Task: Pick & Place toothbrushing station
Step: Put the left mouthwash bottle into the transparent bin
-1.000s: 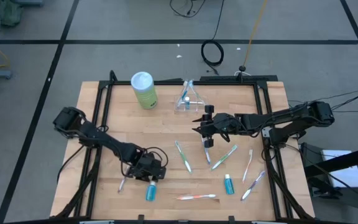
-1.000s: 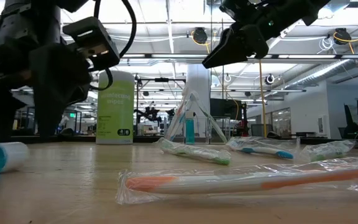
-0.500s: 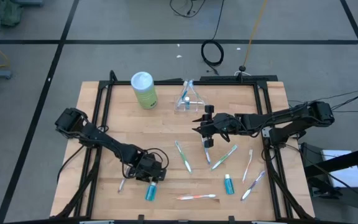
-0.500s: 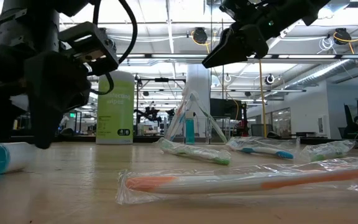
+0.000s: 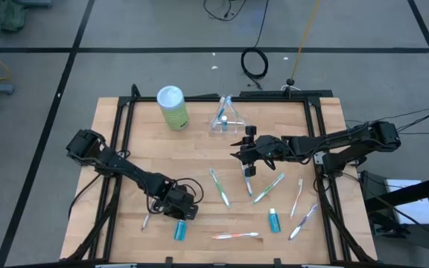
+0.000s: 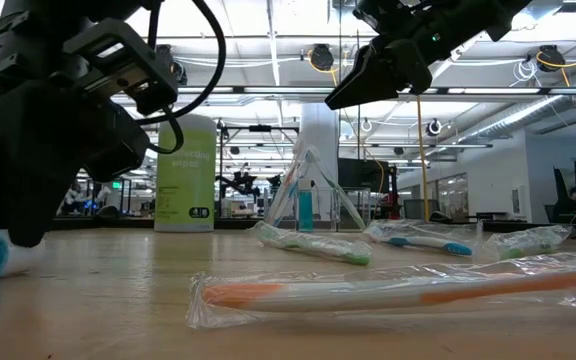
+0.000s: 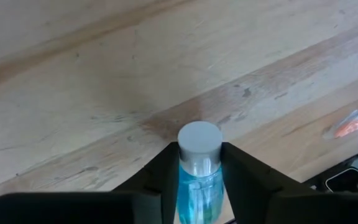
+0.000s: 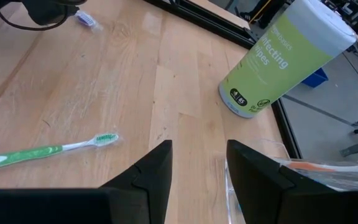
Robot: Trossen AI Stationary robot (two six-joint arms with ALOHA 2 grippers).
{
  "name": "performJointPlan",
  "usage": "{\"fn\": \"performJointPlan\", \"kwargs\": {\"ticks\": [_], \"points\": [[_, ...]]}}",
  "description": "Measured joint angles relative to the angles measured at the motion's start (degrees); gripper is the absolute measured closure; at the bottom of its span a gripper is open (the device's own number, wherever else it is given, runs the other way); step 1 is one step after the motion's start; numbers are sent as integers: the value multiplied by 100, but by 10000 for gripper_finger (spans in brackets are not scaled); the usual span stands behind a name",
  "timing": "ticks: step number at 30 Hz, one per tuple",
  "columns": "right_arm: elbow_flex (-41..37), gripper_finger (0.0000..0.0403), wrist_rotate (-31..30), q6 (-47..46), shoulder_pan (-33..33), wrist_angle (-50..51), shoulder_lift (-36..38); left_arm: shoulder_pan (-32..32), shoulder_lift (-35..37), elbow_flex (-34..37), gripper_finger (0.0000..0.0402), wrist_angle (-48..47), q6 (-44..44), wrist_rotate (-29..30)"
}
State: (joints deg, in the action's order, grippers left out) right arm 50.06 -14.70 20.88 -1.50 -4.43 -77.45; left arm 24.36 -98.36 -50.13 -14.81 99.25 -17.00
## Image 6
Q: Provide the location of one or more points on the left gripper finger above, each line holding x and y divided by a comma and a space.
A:
123, 150
43, 150

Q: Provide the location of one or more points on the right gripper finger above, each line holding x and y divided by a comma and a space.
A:
413, 70
368, 80

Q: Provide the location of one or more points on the green toothbrush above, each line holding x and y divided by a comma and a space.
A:
343, 197
523, 243
313, 245

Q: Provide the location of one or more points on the blue toothbrush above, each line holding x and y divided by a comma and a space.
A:
418, 241

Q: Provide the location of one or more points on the background black robot arm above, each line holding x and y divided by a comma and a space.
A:
240, 182

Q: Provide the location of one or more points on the person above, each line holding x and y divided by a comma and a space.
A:
72, 197

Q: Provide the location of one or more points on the green disinfecting wipes canister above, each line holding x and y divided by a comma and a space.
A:
185, 190

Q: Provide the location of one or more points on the black screen on stand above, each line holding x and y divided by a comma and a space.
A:
363, 175

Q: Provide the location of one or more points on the clear acrylic organizer box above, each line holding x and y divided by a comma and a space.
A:
328, 222

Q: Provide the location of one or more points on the black office chair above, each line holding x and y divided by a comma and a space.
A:
560, 195

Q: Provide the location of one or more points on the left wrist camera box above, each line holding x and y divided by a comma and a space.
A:
118, 60

